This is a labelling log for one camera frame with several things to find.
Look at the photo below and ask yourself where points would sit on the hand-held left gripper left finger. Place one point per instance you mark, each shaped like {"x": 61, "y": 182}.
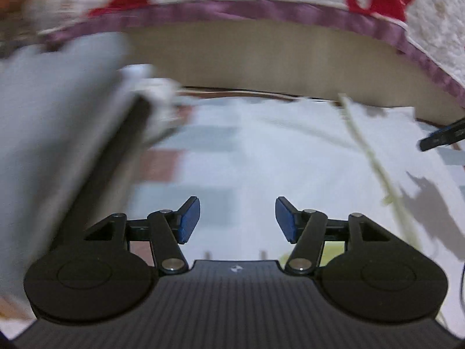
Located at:
{"x": 189, "y": 221}

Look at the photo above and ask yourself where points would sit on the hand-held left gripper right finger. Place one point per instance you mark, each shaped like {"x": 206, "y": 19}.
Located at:
{"x": 285, "y": 221}

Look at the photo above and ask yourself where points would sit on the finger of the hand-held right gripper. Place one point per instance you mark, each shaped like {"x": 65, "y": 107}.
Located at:
{"x": 445, "y": 136}

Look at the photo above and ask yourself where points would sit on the cream knit garment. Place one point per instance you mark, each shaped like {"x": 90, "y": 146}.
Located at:
{"x": 290, "y": 145}

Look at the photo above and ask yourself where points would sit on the checkered pink grey blanket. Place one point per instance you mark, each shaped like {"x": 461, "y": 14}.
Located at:
{"x": 163, "y": 174}

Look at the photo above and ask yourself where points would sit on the black folded cloth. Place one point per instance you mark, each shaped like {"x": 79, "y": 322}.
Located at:
{"x": 116, "y": 160}

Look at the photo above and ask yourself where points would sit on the white folded cloth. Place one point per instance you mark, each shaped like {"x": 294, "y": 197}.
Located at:
{"x": 136, "y": 80}

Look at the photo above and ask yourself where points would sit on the grey folded cloth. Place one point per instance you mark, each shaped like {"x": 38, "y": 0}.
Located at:
{"x": 47, "y": 145}

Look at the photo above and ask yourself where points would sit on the beige bed frame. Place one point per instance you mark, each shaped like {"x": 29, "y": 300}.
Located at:
{"x": 272, "y": 58}

